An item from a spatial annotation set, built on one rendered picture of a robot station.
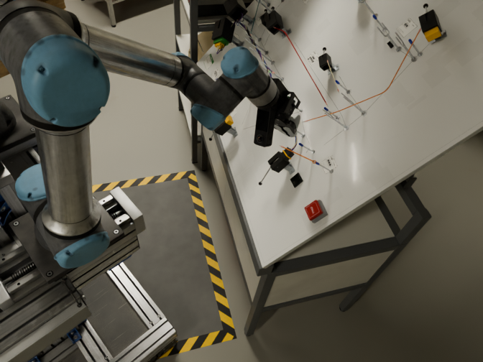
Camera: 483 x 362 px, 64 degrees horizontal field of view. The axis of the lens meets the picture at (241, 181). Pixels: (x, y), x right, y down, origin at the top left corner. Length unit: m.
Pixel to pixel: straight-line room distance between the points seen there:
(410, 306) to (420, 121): 1.51
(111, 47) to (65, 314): 0.70
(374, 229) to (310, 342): 0.84
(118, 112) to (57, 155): 2.46
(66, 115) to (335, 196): 0.89
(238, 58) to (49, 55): 0.42
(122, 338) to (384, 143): 1.44
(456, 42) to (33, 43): 1.09
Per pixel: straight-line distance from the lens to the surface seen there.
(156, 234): 2.46
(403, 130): 1.25
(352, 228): 1.66
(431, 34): 1.27
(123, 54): 0.84
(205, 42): 2.36
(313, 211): 1.27
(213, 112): 0.89
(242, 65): 0.87
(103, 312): 2.08
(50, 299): 1.18
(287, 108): 1.04
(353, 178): 1.27
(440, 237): 2.90
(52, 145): 0.71
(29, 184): 0.99
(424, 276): 2.69
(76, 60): 0.60
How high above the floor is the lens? 2.13
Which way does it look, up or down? 52 degrees down
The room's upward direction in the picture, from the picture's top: 9 degrees clockwise
